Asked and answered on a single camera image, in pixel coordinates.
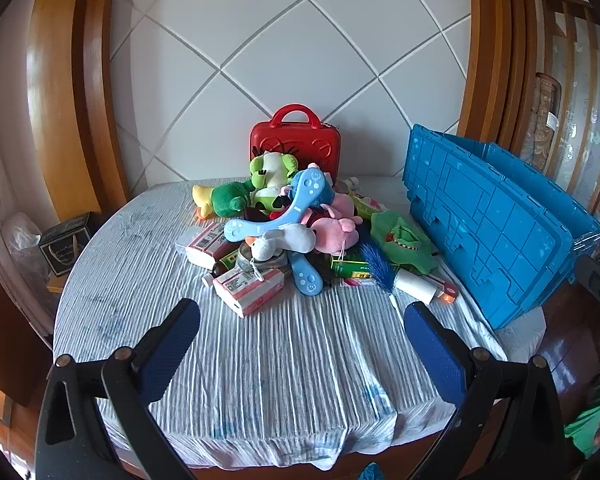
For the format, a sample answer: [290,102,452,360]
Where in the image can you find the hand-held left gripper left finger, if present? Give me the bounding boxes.
[34,298,202,480]

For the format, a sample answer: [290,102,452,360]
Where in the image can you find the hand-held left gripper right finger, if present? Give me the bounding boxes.
[403,301,570,480]

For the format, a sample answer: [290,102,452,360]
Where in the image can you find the red white medicine box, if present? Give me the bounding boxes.
[431,277,462,307]

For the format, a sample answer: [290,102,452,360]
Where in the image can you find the red white tissue packet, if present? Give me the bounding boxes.
[212,267,286,317]
[186,222,231,268]

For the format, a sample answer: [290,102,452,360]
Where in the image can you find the blue plastic crate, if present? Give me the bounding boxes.
[402,124,600,331]

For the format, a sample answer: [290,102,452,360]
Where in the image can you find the round desktop with blue cloth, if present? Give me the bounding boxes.
[52,176,548,466]

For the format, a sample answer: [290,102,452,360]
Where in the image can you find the white lint roller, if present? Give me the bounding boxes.
[390,267,438,307]

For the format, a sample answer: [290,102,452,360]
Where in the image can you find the green bottle with white cap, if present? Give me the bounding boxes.
[202,252,243,288]

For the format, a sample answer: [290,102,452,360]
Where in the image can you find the blue feather duster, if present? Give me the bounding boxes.
[359,241,402,295]

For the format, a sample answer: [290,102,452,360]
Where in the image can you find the silver tape roll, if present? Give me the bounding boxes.
[234,242,289,274]

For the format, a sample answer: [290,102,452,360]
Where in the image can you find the green crocodile toy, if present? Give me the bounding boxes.
[370,211,439,274]

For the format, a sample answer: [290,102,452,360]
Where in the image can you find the green cardboard box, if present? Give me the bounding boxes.
[330,255,379,282]

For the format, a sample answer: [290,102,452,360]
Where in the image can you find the person's green clothing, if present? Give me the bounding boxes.
[564,395,600,461]

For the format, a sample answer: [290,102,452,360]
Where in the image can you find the black gift box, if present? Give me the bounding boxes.
[39,212,92,277]

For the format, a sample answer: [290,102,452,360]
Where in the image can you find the white goose plush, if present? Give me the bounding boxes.
[245,224,316,262]

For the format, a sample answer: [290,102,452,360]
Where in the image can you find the pig plush in red dress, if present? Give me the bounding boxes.
[270,207,362,256]

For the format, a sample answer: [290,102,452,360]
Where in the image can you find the green yellow turtle plush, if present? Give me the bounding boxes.
[192,180,257,221]

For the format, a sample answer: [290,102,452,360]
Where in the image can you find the yellow green wet wipes pack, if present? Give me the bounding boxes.
[352,194,387,222]

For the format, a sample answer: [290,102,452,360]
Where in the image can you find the clear plastic bag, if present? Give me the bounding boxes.
[2,212,48,282]

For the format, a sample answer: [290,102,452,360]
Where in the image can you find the patterned white curtain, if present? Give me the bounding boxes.
[547,0,600,213]

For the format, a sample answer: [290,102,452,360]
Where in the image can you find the green frog plush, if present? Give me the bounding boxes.
[249,152,301,212]

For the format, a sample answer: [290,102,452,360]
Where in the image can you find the red hard carry case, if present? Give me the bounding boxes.
[250,104,342,181]

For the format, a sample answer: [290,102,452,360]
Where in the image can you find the sheer beige curtain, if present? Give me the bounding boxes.
[0,20,61,333]

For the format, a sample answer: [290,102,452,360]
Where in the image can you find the wooden wall frame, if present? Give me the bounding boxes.
[27,0,131,213]
[457,0,542,161]

